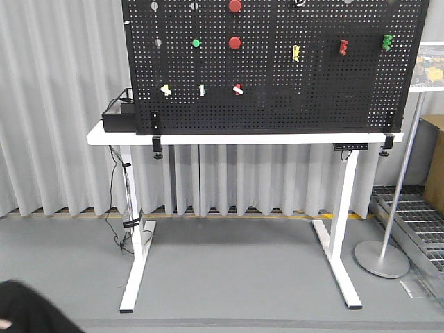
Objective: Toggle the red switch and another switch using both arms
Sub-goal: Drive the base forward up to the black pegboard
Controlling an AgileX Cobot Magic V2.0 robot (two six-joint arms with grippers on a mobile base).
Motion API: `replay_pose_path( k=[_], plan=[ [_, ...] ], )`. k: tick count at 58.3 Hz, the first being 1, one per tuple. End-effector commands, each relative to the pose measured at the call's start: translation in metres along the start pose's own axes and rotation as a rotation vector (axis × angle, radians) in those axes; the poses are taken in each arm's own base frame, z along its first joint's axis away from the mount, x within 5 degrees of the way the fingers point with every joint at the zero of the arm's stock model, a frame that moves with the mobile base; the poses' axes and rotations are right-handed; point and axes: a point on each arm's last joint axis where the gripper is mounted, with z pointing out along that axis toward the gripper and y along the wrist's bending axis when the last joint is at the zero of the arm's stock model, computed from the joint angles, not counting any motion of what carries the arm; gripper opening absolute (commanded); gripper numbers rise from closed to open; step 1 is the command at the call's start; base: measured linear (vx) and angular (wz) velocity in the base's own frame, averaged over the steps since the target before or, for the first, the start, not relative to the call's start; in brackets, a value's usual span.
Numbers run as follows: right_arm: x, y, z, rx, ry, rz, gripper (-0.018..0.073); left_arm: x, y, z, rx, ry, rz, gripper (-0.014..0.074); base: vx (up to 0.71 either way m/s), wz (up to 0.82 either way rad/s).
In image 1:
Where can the white standing desk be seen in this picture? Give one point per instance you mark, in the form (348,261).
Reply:
(331,239)

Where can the black perforated pegboard panel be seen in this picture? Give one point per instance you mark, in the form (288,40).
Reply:
(325,92)

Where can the green handle on pegboard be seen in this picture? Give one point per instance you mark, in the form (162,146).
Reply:
(387,42)

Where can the red mushroom push button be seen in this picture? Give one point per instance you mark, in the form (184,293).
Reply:
(234,42)
(234,6)

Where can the metal floor grating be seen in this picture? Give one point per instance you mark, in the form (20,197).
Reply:
(418,232)

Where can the red handle on pegboard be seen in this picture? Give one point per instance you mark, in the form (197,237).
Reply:
(343,48)

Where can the desk height control panel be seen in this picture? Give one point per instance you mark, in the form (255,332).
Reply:
(350,147)

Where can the yellow handle on pegboard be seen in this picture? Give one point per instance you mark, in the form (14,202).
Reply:
(296,53)

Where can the upper red mushroom push button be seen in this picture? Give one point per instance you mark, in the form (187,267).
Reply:
(234,6)

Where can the yellow rotary selector switch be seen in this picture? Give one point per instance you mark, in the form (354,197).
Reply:
(165,90)

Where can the cardboard box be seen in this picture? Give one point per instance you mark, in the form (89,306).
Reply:
(433,193)

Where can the right black pegboard clamp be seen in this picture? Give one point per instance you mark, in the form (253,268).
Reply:
(389,136)

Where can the grey round-base sign stand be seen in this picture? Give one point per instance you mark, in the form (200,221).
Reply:
(379,257)

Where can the black box on desk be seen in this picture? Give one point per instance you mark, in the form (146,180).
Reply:
(119,116)

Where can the black pegboard clamp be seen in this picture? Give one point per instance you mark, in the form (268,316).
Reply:
(389,136)
(156,127)

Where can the red rotary selector switch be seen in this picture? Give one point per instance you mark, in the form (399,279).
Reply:
(237,88)

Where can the left black pegboard clamp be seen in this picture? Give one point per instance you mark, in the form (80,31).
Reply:
(156,127)

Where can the grey curtain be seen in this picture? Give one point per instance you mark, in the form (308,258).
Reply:
(61,64)

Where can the lower red mushroom push button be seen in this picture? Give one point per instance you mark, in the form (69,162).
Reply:
(234,42)

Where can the black sleeve of person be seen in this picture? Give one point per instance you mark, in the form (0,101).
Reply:
(24,310)

